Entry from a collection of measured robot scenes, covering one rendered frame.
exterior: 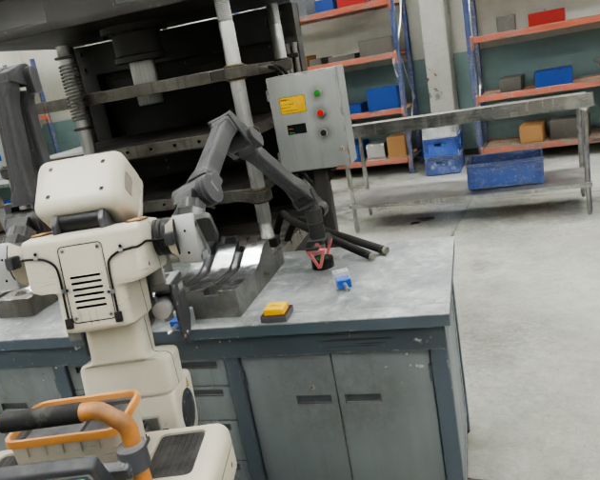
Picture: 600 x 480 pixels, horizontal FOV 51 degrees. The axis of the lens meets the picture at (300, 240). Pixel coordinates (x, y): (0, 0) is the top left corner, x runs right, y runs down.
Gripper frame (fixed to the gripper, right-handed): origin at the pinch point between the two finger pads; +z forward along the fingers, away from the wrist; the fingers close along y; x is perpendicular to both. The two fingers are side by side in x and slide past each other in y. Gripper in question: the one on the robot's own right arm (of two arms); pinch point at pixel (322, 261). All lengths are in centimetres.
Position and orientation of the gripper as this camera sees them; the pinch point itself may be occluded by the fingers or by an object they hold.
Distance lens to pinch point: 223.3
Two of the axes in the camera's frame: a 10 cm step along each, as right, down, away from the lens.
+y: 2.5, -3.1, 9.2
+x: -9.5, 1.0, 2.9
